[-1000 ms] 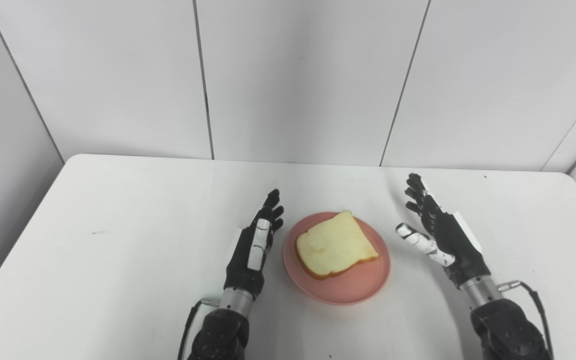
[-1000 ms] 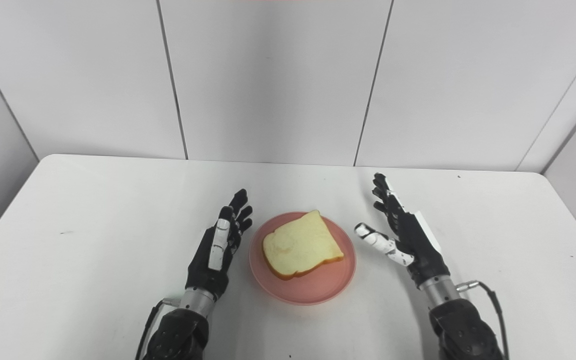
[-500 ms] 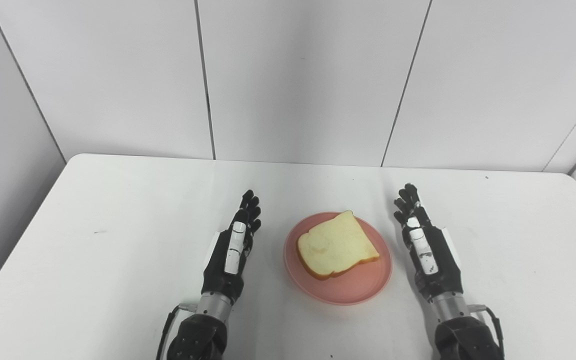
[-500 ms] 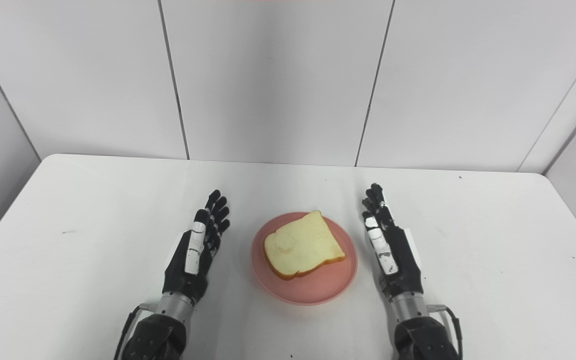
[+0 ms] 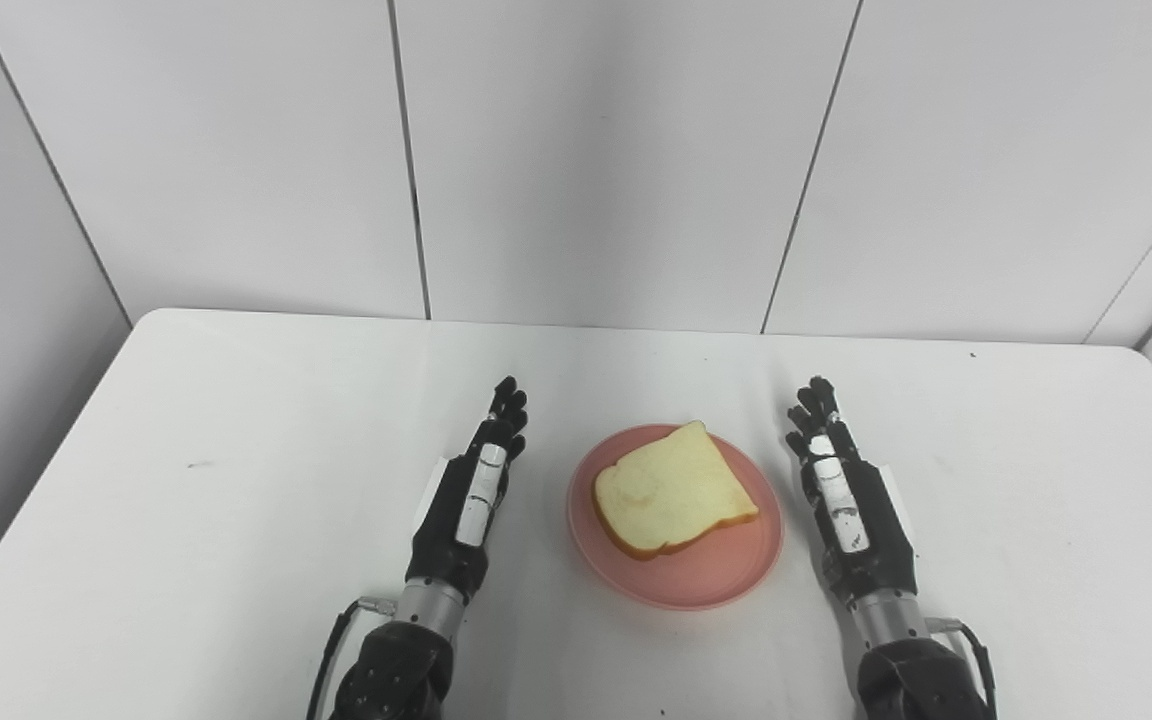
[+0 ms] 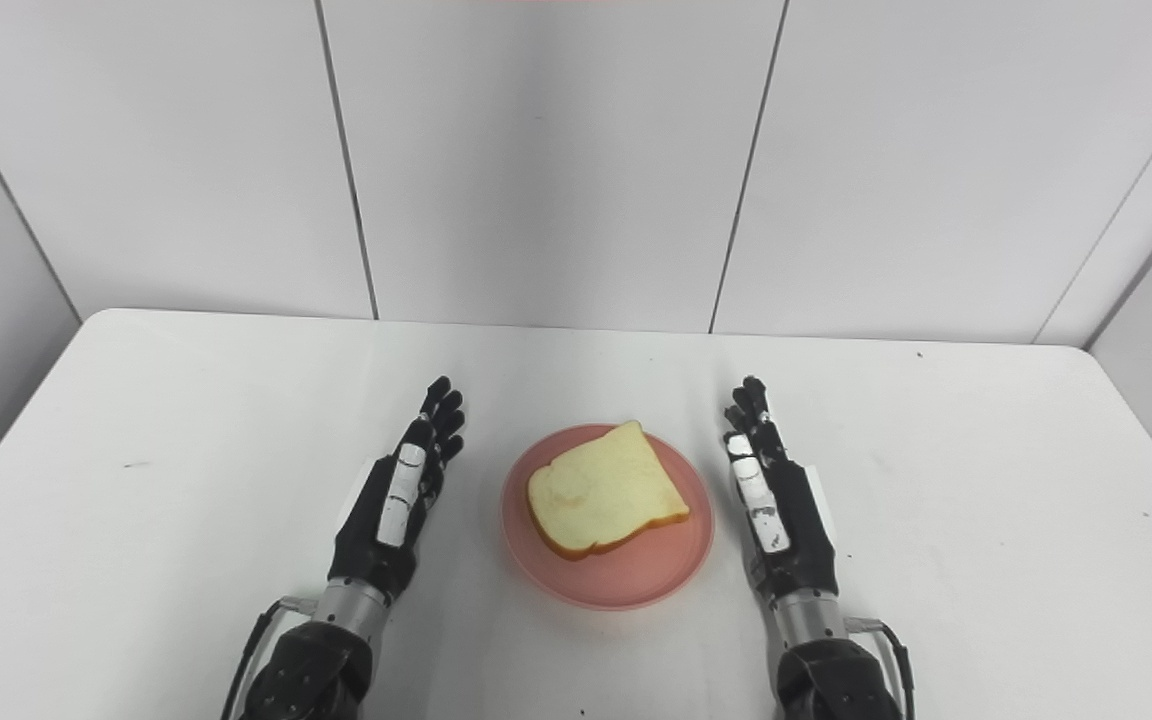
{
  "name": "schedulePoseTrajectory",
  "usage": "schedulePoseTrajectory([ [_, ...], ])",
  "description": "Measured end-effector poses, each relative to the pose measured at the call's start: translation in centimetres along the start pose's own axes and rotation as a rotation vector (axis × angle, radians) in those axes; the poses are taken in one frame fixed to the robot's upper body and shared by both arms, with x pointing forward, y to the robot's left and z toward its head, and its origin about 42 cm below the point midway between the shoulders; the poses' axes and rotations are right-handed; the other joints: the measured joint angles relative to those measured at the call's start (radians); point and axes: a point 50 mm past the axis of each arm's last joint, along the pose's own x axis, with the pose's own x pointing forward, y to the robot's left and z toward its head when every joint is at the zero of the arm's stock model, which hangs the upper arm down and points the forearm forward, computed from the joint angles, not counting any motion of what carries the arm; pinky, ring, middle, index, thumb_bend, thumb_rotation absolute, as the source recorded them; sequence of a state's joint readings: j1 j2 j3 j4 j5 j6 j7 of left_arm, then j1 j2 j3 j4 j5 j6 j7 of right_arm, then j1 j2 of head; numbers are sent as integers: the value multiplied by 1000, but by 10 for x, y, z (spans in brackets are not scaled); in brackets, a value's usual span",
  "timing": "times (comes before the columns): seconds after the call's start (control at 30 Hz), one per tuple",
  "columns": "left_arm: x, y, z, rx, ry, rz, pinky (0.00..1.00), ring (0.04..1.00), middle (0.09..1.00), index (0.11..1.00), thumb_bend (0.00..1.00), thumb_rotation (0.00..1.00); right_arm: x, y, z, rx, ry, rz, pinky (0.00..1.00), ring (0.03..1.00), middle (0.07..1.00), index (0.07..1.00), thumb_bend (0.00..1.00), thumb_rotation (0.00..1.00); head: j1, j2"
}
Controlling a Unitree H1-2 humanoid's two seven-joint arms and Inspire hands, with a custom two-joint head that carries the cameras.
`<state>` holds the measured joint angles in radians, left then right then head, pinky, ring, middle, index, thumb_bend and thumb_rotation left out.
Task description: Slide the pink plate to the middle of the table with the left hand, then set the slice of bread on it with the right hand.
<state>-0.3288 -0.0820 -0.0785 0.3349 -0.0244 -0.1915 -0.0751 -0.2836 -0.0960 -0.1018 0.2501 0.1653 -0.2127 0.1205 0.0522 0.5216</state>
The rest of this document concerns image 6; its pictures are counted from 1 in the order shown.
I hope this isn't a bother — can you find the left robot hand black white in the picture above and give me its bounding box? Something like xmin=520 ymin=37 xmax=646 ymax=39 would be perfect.
xmin=327 ymin=376 xmax=467 ymax=606

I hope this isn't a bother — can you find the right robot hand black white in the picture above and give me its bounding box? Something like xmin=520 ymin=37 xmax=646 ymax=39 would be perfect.
xmin=722 ymin=375 xmax=842 ymax=603

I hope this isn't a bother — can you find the pink round plate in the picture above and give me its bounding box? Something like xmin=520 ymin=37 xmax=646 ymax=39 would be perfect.
xmin=501 ymin=424 xmax=716 ymax=611

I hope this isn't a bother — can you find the slice of bread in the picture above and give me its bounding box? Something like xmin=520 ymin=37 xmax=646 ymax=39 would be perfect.
xmin=526 ymin=420 xmax=691 ymax=561

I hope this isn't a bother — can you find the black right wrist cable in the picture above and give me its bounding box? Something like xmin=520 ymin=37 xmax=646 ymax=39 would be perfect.
xmin=846 ymin=618 xmax=915 ymax=719

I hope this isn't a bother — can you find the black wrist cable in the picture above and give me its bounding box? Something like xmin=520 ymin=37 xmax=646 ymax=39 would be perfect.
xmin=846 ymin=618 xmax=915 ymax=719
xmin=219 ymin=597 xmax=317 ymax=720

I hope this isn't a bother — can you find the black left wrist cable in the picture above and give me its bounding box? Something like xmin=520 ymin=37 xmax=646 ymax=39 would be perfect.
xmin=219 ymin=597 xmax=317 ymax=720

